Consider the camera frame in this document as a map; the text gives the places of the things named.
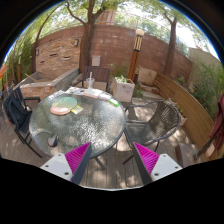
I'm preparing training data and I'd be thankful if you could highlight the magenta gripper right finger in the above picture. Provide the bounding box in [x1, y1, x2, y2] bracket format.
[133, 143, 182, 185]

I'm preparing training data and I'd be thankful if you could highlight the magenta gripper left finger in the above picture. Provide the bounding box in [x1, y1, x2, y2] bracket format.
[41, 142, 92, 184]

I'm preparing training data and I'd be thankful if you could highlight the grey computer mouse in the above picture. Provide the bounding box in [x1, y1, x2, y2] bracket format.
[48, 133, 58, 147]

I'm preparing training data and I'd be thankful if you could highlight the round pastel mouse pad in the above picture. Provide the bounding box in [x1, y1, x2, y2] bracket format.
[50, 97, 77, 115]

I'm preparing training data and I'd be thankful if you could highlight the round glass patio table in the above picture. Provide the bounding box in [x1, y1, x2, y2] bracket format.
[29, 91, 126, 168]

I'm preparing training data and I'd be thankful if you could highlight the grey wicker chair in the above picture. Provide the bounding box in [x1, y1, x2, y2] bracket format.
[122, 99, 183, 165]

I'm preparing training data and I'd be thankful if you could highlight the yellow green card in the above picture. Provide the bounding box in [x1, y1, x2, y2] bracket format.
[71, 105, 83, 114]

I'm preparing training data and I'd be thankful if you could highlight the curved wooden bench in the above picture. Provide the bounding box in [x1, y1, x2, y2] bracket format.
[154, 73, 213, 148]

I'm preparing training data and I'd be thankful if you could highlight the dark red umbrella fabric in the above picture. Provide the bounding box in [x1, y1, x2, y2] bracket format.
[209, 91, 224, 150]

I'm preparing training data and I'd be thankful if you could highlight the green small box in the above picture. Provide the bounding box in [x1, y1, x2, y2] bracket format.
[109, 99, 120, 106]

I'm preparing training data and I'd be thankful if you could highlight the white open book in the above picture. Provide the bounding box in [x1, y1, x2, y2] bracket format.
[83, 88, 102, 99]

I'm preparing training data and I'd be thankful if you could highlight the black metal chair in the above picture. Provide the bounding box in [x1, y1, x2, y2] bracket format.
[3, 87, 41, 157]

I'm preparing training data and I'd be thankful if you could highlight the white square planter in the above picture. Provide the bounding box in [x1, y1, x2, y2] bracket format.
[113, 77, 135, 102]

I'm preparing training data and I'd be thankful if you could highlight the plastic cup with straw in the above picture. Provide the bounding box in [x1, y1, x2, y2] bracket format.
[86, 73, 95, 88]

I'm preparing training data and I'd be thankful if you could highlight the large tree trunk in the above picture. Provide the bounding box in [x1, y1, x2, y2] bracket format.
[66, 0, 108, 71]

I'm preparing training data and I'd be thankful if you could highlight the slim right tree trunk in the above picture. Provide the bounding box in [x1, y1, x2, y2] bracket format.
[163, 12, 177, 77]

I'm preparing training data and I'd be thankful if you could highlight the wooden lamp post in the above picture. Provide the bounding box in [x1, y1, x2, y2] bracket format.
[128, 29, 144, 80]

